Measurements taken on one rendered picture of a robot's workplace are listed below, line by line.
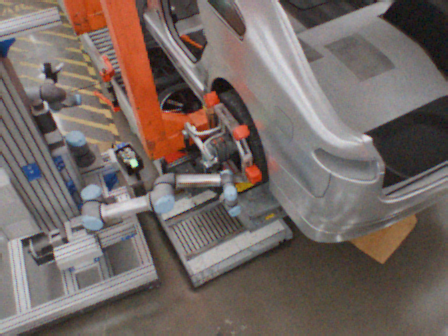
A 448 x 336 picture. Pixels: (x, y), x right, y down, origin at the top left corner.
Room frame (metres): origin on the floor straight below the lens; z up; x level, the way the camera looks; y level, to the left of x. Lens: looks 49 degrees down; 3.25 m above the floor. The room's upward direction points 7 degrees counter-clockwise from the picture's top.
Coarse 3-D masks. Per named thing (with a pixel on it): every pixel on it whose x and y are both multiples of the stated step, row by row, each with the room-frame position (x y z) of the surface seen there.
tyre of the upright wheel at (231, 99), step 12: (228, 96) 2.40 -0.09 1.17; (240, 96) 2.38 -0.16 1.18; (240, 108) 2.27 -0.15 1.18; (240, 120) 2.22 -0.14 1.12; (252, 120) 2.19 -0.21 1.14; (252, 132) 2.12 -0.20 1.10; (252, 144) 2.09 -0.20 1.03; (264, 156) 2.04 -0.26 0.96; (240, 168) 2.28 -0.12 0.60; (264, 168) 2.02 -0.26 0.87; (264, 180) 2.05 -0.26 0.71
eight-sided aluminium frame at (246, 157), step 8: (216, 104) 2.41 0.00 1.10; (208, 112) 2.48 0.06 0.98; (216, 112) 2.35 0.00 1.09; (224, 112) 2.34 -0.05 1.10; (208, 120) 2.50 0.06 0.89; (216, 120) 2.51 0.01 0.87; (224, 120) 2.24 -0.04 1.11; (232, 120) 2.23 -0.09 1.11; (208, 128) 2.51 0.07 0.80; (232, 128) 2.17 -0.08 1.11; (232, 136) 2.15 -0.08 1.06; (240, 152) 2.07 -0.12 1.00; (248, 152) 2.07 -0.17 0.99; (248, 160) 2.04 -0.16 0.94; (232, 168) 2.30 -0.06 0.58; (240, 176) 2.11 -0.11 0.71
